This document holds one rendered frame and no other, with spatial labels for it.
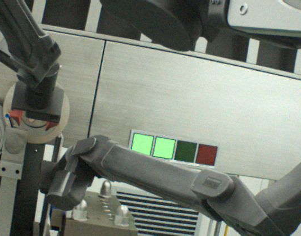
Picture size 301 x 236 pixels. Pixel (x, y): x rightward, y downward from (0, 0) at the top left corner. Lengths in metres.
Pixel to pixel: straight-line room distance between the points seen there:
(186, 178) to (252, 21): 0.63
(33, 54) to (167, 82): 0.74
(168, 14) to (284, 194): 0.42
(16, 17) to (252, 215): 0.46
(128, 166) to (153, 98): 0.65
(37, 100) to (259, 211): 0.55
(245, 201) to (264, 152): 0.97
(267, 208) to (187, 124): 0.94
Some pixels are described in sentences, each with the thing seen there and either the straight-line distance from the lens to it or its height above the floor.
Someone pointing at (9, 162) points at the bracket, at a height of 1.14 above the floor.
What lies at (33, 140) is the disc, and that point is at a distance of 1.41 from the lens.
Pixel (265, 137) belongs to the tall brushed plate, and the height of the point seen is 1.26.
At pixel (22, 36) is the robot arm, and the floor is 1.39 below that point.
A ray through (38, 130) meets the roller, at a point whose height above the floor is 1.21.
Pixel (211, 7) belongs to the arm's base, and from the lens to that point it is 0.43.
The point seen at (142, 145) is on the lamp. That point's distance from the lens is 1.75.
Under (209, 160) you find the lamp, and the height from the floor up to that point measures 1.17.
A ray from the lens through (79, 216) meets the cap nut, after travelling 1.41.
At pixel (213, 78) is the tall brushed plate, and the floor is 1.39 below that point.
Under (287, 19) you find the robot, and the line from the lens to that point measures 0.39.
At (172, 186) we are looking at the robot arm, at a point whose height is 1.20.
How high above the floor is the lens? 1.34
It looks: 3 degrees down
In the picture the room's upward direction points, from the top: 10 degrees clockwise
